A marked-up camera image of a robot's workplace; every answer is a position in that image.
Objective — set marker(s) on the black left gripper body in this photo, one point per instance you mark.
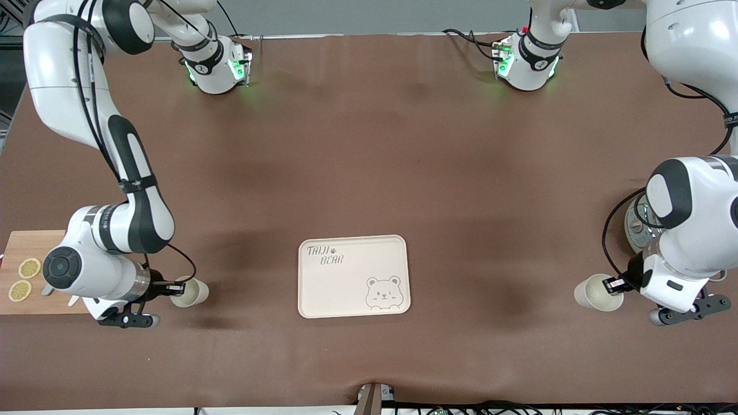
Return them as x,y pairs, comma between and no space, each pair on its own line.
634,272

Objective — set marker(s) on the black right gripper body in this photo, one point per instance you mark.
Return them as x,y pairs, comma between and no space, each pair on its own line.
157,286

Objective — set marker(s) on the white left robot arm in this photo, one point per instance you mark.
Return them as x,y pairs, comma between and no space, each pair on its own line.
692,34

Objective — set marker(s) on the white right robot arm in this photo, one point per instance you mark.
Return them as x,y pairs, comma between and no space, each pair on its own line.
63,80

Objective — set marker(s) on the cream bear print tray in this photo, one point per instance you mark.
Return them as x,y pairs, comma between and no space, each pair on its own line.
346,288

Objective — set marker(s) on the glass pot lid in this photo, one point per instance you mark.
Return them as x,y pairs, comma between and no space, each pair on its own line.
650,245

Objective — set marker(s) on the dried lemon slice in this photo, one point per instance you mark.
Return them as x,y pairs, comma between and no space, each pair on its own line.
29,268
19,290

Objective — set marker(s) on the wooden cutting board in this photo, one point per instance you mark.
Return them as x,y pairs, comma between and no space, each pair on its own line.
29,245

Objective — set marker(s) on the brown table edge post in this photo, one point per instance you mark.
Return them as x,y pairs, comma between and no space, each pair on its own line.
372,400

